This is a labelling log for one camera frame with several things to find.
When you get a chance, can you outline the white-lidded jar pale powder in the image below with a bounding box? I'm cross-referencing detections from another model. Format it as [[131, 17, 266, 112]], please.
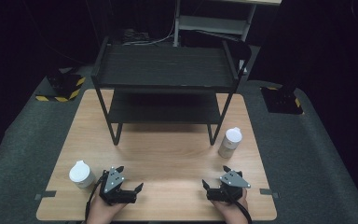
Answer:
[[217, 126, 243, 160]]

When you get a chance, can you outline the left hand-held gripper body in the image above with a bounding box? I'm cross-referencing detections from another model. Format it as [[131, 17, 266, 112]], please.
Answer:
[[99, 166, 137, 206]]

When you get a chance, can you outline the black yellow-striped stand base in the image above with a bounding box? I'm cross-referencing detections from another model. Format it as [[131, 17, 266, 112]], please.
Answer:
[[35, 69, 87, 103], [260, 86, 304, 116]]

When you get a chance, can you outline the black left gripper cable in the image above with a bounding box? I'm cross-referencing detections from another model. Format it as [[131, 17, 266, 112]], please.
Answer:
[[84, 174, 107, 224]]

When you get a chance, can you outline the person's left hand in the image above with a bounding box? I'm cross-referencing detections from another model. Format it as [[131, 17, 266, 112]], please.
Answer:
[[87, 189, 127, 224]]

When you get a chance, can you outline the grey tape strip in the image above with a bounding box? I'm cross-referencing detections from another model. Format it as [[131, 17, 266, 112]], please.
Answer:
[[34, 189, 57, 201], [259, 188, 281, 200]]

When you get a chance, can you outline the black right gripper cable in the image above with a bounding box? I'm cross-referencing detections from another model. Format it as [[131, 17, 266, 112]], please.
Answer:
[[227, 189, 254, 224]]

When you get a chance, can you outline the black two-tier shelf rack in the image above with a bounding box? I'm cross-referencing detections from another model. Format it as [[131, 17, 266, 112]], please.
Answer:
[[90, 35, 252, 147]]

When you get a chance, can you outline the grey metal stand frame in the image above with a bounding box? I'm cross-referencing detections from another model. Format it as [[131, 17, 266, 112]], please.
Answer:
[[172, 0, 282, 48]]

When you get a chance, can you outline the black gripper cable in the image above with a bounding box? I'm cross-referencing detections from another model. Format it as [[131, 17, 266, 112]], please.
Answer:
[[84, 174, 107, 224], [227, 189, 254, 224]]

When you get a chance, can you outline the white-lidded jar brown powder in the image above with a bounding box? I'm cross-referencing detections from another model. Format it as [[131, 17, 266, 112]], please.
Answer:
[[68, 160, 97, 190]]

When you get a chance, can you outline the person's right hand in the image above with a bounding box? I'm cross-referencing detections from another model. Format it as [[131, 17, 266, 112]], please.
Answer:
[[211, 189, 252, 224]]

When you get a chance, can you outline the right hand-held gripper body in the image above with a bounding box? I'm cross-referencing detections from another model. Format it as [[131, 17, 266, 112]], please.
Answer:
[[206, 170, 252, 204]]

